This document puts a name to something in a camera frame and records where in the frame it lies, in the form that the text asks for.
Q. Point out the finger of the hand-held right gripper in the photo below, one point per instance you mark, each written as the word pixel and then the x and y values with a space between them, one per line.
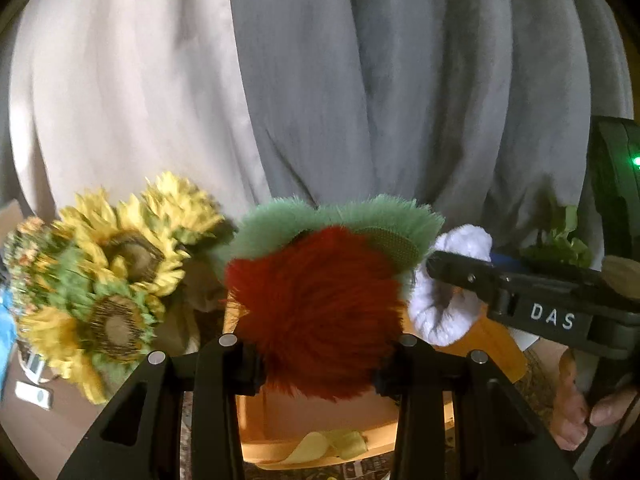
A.
pixel 460 272

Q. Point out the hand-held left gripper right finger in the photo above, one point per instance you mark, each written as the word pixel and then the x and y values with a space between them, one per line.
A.
pixel 395 371

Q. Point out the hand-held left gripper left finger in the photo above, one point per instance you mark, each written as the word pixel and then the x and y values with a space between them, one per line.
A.
pixel 239 366

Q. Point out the white fluffy scrunchie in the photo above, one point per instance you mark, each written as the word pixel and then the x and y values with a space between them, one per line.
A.
pixel 440 315

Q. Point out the orange storage box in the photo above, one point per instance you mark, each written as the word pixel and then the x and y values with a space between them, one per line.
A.
pixel 300 420

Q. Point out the red and green plush toy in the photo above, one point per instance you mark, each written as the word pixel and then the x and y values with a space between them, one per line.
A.
pixel 315 310

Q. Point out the person's right hand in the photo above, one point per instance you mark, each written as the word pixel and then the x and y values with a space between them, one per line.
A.
pixel 572 410

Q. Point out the green artificial leaves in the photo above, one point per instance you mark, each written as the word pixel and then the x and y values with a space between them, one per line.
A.
pixel 560 245

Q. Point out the yellow ribbon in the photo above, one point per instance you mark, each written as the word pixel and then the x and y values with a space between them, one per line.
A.
pixel 325 447

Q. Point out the artificial sunflower bouquet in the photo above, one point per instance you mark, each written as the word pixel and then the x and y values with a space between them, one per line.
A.
pixel 107 290

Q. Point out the grey curtain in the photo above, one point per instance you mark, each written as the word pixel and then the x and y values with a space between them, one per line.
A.
pixel 410 85

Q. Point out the small white device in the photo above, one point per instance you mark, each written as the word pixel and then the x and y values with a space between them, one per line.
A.
pixel 34 394

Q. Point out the blue cloth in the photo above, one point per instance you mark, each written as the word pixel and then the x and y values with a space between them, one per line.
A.
pixel 5 340

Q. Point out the beige curtain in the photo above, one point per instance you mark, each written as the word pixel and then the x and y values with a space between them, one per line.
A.
pixel 130 95

